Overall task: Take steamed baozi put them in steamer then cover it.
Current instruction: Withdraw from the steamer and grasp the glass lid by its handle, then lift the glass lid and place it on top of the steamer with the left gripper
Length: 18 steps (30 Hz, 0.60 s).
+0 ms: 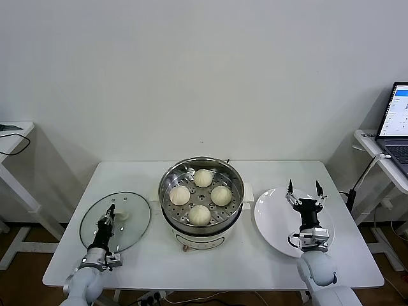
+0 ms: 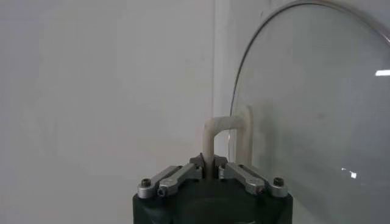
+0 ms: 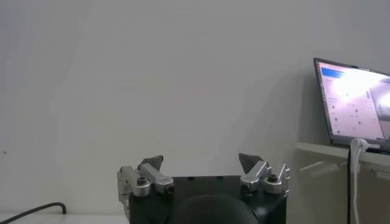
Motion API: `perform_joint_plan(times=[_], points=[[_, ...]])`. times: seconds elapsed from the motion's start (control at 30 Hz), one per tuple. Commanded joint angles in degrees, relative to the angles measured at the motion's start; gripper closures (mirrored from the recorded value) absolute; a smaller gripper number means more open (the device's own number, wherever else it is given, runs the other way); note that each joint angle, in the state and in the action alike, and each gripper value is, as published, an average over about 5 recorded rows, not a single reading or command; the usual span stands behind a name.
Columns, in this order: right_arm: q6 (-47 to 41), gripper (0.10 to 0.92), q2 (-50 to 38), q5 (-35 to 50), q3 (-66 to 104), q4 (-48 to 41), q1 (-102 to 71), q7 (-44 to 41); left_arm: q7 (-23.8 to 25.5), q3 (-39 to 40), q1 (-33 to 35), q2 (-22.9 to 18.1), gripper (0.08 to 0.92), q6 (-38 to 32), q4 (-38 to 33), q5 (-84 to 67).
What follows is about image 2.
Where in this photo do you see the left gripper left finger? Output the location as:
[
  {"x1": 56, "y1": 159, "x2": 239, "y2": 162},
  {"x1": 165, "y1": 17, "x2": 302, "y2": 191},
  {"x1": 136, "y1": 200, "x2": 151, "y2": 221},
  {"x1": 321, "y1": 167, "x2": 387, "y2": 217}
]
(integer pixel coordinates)
[{"x1": 136, "y1": 153, "x2": 205, "y2": 199}]

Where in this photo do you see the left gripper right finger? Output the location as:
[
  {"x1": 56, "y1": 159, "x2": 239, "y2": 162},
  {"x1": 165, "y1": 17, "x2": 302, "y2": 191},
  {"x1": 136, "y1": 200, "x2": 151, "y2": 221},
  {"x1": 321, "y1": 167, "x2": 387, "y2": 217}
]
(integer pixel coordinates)
[{"x1": 213, "y1": 153, "x2": 289, "y2": 198}]

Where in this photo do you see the glass lid with cream handle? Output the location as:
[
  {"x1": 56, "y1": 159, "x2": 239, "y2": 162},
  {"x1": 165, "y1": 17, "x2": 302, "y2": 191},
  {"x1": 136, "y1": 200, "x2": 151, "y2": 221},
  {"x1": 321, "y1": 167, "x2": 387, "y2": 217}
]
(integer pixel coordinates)
[{"x1": 202, "y1": 0, "x2": 390, "y2": 224}]

